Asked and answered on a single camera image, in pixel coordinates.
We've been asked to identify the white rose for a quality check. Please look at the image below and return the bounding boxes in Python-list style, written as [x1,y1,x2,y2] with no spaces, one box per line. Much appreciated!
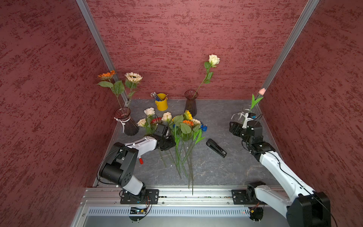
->
[162,112,172,123]
[144,107,155,116]

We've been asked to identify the pink tulip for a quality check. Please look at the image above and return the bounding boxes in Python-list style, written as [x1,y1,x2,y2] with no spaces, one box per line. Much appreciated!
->
[250,88,266,110]

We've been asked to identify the cream gerbera flower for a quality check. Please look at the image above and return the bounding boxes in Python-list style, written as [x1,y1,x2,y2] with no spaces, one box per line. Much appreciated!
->
[124,72,143,107]

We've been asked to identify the orange gerbera flower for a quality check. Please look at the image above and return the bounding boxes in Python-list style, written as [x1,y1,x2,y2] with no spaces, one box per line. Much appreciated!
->
[97,71,125,108]

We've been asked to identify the cream rose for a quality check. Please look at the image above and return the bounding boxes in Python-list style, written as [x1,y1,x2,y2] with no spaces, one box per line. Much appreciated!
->
[193,54,220,98]
[138,118,147,127]

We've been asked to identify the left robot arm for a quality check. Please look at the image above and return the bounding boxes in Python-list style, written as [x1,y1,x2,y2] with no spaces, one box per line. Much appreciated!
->
[98,124,176,196]

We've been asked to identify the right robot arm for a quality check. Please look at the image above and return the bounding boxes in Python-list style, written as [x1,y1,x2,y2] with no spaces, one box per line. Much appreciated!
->
[229,120,333,227]

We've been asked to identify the clear glass vase with ribbon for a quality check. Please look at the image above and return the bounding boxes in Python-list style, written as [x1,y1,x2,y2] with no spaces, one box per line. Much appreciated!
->
[231,104,253,124]

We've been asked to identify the red gerbera flower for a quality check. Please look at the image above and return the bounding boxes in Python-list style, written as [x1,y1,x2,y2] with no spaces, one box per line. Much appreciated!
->
[151,117,162,124]

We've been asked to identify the white rose top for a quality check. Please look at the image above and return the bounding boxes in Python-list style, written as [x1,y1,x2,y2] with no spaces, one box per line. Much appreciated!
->
[144,107,155,116]

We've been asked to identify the yellow pen cup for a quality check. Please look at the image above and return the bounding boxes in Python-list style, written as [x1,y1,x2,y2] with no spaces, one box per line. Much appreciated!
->
[155,93,168,111]

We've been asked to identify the black stapler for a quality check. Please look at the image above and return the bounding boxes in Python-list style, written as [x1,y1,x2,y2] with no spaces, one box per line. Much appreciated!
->
[206,139,227,158]

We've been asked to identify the pens in cup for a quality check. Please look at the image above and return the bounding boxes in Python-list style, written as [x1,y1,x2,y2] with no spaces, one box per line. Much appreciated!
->
[150,92,162,102]

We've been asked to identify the left dark glass vase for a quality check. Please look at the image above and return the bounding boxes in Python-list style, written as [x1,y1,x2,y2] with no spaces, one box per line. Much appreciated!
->
[114,107,139,136]

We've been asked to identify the middle dark ribbed vase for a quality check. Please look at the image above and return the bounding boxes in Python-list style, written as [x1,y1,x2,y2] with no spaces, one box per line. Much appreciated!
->
[184,90,198,116]

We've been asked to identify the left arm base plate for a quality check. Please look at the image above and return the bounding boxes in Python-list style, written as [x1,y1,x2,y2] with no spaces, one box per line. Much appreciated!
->
[120,189,159,205]

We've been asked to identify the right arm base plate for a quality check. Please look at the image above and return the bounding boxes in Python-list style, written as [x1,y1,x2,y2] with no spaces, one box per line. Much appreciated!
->
[231,189,258,205]

